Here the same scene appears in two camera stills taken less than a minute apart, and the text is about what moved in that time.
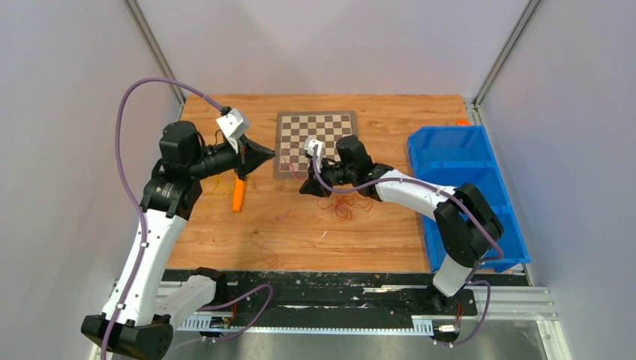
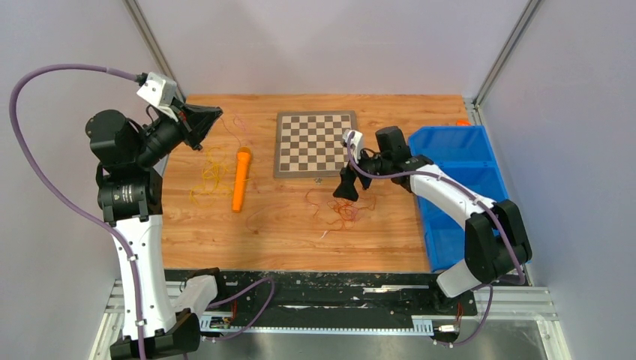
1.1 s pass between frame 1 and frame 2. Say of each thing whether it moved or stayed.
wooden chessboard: stayed
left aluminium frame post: stayed
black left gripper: moved
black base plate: stayed
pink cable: moved
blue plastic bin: stayed
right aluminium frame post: stayed
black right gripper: moved
